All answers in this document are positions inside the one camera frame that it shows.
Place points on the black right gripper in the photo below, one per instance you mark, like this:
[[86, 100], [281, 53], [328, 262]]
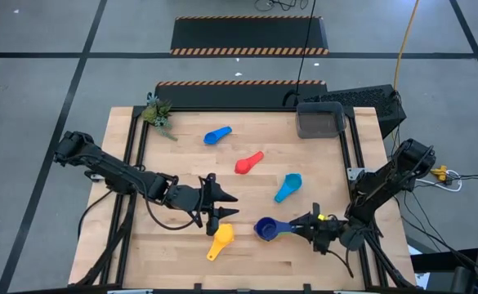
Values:
[[328, 230]]

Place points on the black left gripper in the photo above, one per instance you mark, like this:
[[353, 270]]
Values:
[[189, 199]]

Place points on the yellow measuring cup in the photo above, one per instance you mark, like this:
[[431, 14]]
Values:
[[224, 234]]

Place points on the navy measuring cup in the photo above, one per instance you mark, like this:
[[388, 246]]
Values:
[[267, 228]]

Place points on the red measuring cup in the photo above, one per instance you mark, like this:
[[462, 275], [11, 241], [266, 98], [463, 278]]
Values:
[[244, 165]]

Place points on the cyan measuring cup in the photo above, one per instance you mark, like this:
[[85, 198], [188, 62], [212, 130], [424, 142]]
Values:
[[291, 181]]

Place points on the small blue measuring cup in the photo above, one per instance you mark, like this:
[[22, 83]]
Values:
[[214, 136]]

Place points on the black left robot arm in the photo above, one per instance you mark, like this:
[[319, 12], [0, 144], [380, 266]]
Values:
[[112, 171]]

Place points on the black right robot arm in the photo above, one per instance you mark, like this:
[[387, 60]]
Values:
[[381, 183]]

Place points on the grey translucent plastic basket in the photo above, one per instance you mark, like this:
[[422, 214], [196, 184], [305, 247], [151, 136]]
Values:
[[320, 122]]

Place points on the yellow tag on gripper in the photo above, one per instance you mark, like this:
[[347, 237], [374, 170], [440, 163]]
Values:
[[322, 216]]

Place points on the black table edge clamp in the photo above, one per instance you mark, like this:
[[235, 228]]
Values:
[[307, 287], [197, 286]]

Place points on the black ramp with hazard stripes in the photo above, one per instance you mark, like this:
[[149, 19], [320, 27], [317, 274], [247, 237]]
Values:
[[247, 34], [230, 96]]

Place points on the artificial succulent plant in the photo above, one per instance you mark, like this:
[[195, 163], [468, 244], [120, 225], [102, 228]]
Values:
[[157, 113]]

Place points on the yellow plug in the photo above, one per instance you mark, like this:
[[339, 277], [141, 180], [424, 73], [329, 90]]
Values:
[[439, 173]]

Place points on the black aluminium table frame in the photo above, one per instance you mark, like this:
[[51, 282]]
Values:
[[222, 109]]

